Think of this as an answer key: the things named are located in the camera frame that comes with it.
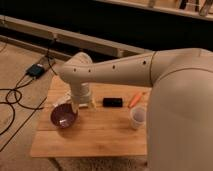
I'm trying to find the wooden table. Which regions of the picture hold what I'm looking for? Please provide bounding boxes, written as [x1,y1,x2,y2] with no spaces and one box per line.
[30,76,150,157]

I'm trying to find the purple bowl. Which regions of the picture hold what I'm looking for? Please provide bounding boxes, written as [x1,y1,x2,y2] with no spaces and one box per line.
[50,103,78,129]

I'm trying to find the black rectangular box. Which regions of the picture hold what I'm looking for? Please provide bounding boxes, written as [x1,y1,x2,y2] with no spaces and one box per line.
[103,98,123,107]

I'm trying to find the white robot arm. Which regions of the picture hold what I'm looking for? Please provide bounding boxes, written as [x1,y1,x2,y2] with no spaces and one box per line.
[59,48,213,171]

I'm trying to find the white square block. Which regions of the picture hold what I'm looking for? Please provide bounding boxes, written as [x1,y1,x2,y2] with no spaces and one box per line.
[79,104,89,109]

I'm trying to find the white plastic cup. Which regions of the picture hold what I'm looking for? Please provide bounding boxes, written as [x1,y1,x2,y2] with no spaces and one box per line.
[130,106,146,130]

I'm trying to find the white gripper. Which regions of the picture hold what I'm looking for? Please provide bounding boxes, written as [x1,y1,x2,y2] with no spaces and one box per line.
[70,83,95,114]

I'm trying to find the orange pepper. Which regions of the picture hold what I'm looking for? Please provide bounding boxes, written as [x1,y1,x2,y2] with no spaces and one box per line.
[128,92,145,108]

